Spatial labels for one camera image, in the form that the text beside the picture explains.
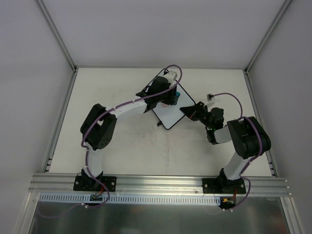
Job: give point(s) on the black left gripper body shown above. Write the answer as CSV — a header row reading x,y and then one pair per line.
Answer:
x,y
172,96

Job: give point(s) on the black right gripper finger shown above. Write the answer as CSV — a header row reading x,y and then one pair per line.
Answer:
x,y
199,117
192,110

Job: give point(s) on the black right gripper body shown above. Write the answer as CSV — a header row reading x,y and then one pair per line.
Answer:
x,y
195,111

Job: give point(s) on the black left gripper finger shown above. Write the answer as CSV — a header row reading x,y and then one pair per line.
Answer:
x,y
171,102
174,92

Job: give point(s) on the white board with black frame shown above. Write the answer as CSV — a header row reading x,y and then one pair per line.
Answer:
x,y
168,116

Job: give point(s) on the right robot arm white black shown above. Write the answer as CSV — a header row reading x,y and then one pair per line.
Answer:
x,y
249,140

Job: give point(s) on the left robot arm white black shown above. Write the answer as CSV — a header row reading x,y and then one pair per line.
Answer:
x,y
98,128

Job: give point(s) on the right aluminium table edge profile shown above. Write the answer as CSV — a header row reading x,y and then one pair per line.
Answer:
x,y
256,109

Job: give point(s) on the aluminium table edge profile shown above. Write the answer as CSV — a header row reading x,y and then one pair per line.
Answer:
x,y
256,109
59,122

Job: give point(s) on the left aluminium table edge profile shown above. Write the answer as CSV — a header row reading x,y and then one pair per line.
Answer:
x,y
59,122

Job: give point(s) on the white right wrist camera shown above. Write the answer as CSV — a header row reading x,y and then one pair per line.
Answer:
x,y
210,100

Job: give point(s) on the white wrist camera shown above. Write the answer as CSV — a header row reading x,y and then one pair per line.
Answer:
x,y
210,100
171,77

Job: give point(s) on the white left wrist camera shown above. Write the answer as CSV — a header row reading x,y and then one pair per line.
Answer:
x,y
171,77

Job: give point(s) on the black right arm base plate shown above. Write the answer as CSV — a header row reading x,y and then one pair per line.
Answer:
x,y
214,186

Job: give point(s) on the white slotted cable duct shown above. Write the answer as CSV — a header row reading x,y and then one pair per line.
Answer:
x,y
131,199

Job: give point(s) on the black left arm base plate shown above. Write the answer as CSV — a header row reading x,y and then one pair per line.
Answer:
x,y
87,184

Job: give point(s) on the right aluminium frame post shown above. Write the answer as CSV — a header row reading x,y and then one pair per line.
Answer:
x,y
278,17

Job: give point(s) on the aluminium frame post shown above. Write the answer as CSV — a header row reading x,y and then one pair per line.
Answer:
x,y
278,17
51,24

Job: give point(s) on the aluminium mounting rail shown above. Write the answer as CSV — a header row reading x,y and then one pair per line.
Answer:
x,y
159,185

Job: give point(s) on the left aluminium frame post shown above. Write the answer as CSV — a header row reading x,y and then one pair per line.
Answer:
x,y
51,24

